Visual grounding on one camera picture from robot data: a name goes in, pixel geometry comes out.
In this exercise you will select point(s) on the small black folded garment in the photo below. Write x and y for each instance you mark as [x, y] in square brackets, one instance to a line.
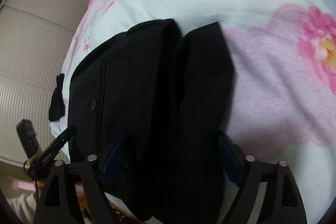
[57, 106]

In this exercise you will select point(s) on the person left hand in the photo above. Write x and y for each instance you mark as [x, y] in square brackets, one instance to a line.
[41, 184]

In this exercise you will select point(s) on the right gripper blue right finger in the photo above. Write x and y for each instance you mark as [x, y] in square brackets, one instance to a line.
[282, 201]

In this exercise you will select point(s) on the black pants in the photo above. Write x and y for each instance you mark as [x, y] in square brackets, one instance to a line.
[149, 102]

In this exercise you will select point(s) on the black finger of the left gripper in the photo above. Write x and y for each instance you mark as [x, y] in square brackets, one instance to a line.
[61, 138]

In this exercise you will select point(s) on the white louvered wardrobe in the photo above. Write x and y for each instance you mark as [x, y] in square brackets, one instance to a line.
[35, 37]

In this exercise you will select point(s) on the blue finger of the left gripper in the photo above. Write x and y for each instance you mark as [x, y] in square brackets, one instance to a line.
[28, 137]

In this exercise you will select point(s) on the pink floral duvet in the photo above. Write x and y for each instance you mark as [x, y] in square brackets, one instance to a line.
[282, 102]

